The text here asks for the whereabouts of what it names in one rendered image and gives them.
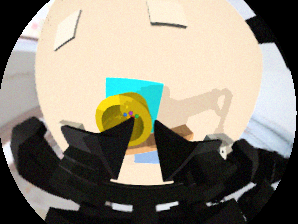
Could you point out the brown wooden bar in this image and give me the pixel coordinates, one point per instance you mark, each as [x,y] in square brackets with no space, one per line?
[149,144]

